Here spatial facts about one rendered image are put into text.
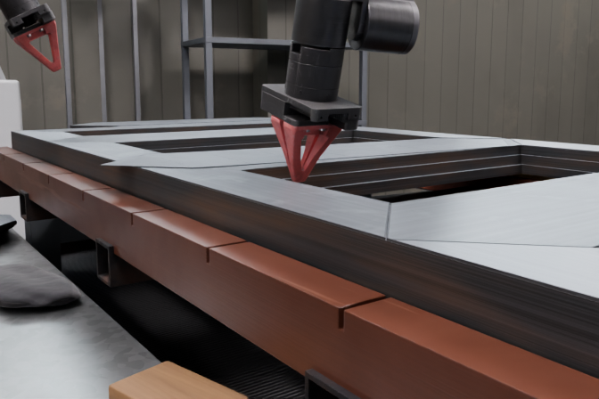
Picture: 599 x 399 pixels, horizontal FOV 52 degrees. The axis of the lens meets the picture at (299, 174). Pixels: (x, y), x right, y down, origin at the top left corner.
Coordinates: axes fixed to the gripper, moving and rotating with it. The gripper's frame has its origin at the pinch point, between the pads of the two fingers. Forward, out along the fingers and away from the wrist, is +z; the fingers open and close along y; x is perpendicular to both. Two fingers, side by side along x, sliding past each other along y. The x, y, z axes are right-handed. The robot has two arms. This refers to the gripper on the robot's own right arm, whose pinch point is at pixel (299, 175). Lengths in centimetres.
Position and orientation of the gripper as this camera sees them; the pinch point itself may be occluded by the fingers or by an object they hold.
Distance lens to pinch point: 69.3
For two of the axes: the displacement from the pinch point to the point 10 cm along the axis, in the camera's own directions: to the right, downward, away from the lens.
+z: -1.3, 9.3, 3.4
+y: -5.7, -3.5, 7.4
